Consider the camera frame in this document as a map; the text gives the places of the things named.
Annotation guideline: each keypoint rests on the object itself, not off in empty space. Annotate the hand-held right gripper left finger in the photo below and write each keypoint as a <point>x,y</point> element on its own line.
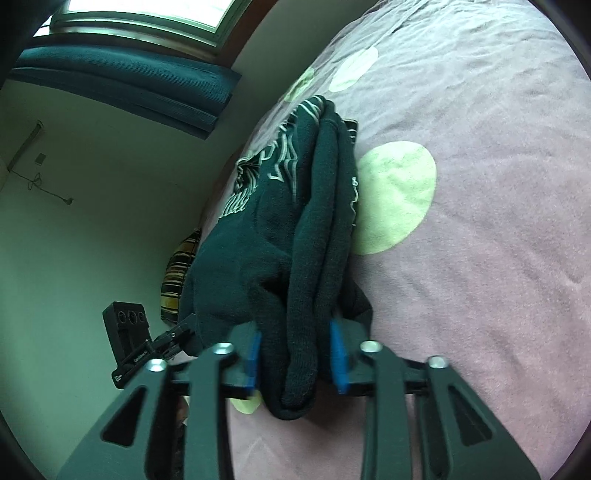
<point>253,364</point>

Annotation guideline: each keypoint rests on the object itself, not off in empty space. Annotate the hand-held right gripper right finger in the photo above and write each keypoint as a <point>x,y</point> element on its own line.
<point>338,360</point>

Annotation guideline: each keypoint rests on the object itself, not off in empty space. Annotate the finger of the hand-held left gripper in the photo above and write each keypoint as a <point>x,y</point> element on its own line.
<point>178,337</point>

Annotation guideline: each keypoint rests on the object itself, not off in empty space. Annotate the black printed sweater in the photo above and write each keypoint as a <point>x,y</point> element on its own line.
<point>314,230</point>

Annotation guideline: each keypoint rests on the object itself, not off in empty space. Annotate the striped pillow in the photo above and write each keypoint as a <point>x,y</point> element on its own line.
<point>178,277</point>

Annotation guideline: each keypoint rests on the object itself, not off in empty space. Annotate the pink dotted bed sheet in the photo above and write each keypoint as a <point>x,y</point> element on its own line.
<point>485,184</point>

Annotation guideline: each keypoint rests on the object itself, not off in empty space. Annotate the teal curtain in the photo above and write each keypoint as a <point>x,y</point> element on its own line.
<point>124,83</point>

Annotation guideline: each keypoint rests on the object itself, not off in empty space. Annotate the window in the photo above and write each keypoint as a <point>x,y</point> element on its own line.
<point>147,14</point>

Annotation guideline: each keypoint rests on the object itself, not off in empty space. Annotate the wall socket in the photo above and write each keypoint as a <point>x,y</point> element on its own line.
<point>40,158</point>

